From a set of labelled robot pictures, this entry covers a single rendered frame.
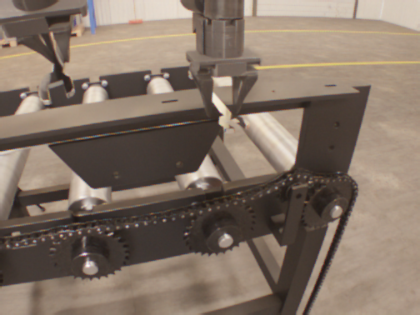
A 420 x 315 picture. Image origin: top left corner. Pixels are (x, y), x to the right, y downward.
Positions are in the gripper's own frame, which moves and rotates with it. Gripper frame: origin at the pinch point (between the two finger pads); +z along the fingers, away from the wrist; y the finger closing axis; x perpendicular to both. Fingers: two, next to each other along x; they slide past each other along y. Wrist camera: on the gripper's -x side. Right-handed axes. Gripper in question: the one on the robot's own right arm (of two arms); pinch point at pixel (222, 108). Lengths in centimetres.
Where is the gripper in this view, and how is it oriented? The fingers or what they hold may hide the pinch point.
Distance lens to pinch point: 50.5
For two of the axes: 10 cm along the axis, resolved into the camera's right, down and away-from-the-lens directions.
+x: 2.9, 5.3, -8.0
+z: 0.0, 8.3, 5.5
